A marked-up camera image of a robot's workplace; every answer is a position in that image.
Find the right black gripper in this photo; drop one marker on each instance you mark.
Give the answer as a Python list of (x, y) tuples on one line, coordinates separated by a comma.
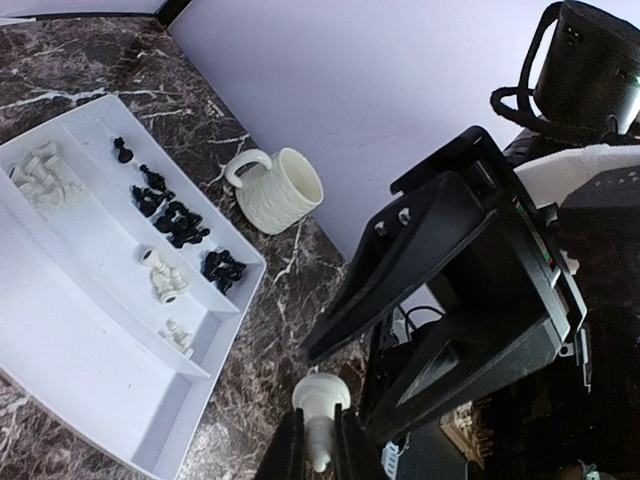
[(466, 217)]

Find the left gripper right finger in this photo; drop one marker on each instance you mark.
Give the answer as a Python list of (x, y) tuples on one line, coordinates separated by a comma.
[(354, 456)]

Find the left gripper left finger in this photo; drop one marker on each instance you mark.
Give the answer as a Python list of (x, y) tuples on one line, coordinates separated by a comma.
[(285, 456)]

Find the white king chess piece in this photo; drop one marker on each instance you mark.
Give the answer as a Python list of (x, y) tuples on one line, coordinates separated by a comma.
[(317, 395)]

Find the white plastic compartment tray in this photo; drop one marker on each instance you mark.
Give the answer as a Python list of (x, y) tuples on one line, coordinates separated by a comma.
[(81, 332)]

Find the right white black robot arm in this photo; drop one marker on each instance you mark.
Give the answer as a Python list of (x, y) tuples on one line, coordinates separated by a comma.
[(577, 95)]

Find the pile of black chess pieces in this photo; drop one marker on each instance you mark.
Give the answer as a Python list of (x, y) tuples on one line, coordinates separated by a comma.
[(188, 226)]

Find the pile of white chess pieces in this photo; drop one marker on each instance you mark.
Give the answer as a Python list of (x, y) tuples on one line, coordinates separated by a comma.
[(47, 183)]

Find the cream ribbed mug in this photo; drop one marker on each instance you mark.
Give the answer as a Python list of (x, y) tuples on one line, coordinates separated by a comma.
[(274, 191)]

